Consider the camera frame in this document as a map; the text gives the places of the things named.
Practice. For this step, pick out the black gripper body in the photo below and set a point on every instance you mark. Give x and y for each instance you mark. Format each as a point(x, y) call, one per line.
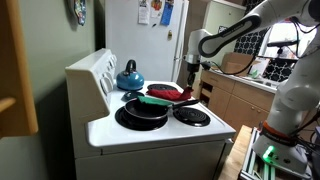
point(193, 68)

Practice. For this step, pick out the red pink terry cloth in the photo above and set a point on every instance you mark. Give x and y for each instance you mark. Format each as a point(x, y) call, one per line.
point(166, 94)

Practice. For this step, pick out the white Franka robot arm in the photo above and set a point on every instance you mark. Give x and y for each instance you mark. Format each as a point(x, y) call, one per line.
point(293, 96)

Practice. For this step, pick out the green cloth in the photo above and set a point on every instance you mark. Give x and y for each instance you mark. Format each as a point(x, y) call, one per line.
point(155, 101)

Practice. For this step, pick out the black coil stove burner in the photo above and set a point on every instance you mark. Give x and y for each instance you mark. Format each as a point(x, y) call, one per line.
point(133, 124)
point(160, 87)
point(191, 116)

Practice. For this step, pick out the small yellowish fridge magnet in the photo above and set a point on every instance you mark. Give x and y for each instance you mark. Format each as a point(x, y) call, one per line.
point(170, 35)

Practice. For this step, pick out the large cardboard box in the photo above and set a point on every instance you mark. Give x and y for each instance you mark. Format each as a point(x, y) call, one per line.
point(233, 61)

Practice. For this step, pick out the black frying pan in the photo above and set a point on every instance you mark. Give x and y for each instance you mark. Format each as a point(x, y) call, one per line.
point(146, 111)

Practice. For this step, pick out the white refrigerator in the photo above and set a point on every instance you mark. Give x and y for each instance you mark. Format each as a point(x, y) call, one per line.
point(140, 50)

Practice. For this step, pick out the light wood counter cabinet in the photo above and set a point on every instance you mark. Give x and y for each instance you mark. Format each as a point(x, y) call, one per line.
point(243, 106)

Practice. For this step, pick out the small dark teal round dish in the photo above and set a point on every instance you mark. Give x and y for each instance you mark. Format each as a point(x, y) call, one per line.
point(131, 95)

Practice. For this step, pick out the blue paper sheet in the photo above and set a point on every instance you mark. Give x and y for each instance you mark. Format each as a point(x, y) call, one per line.
point(166, 13)

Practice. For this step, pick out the white electric stove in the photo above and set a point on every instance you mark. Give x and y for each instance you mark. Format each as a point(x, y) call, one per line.
point(160, 133)

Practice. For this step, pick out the small green item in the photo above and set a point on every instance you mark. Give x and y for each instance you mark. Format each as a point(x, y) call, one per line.
point(254, 74)

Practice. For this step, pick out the black white patterned panel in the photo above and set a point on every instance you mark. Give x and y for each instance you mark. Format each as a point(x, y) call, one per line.
point(283, 70)
point(250, 41)

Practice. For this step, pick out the paper with orange picture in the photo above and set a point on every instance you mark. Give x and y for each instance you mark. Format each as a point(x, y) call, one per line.
point(156, 8)

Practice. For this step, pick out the white paper note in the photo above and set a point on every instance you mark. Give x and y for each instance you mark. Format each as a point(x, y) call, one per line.
point(144, 11)

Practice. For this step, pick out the white stove control knob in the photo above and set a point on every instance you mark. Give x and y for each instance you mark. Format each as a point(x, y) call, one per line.
point(110, 76)
point(106, 86)

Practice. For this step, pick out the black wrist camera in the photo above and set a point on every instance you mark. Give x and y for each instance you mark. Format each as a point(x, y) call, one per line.
point(205, 65)

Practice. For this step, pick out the black camera on stand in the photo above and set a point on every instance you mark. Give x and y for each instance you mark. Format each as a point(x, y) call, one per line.
point(283, 43)

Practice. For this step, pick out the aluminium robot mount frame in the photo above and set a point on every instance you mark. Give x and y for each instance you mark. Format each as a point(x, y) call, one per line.
point(248, 163)

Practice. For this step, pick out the colourful wall decoration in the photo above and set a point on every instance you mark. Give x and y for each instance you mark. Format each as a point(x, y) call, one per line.
point(79, 10)

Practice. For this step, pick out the light wooden furniture frame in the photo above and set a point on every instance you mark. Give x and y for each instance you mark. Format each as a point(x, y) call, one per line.
point(23, 83)

